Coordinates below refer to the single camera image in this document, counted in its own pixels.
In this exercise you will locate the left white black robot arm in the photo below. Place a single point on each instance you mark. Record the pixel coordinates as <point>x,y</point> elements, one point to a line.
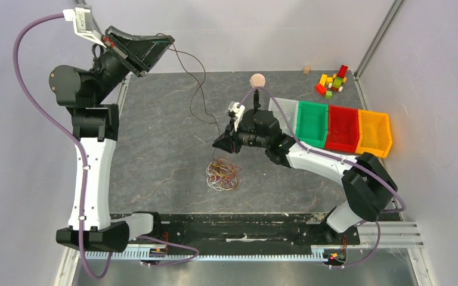
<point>95,128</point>

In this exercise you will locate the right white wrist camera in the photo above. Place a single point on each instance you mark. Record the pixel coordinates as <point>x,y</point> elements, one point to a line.
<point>236,112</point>

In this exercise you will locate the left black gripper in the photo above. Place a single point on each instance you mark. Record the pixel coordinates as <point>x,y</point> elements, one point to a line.
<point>140,52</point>

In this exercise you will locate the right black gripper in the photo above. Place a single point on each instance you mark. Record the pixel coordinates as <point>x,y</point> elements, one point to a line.
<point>234,136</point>

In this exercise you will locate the white plastic bin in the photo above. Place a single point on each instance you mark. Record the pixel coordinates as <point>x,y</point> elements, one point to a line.
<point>288,122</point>

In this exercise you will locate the orange plastic bin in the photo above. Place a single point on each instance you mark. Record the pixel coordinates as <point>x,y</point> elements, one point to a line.
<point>375,137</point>

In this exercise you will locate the red plastic bin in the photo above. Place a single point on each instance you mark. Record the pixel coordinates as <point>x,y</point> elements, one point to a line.
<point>343,129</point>

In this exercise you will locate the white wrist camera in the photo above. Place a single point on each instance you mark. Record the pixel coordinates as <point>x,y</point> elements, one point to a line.
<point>236,112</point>
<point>83,23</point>

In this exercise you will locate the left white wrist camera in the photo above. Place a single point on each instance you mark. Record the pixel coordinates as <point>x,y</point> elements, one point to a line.
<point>83,23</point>

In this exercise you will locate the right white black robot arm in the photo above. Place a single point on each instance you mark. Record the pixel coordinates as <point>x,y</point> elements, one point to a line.
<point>367,185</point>

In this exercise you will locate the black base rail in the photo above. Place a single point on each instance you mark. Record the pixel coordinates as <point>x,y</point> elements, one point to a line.
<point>248,236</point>

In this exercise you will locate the pile of coloured toy blocks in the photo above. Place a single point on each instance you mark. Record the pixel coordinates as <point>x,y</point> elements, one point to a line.
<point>328,85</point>

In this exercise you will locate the black stand with pink ball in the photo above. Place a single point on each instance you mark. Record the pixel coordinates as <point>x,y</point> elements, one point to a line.
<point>256,81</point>

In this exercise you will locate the green plastic bin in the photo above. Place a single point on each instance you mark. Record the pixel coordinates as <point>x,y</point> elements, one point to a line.
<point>312,123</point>

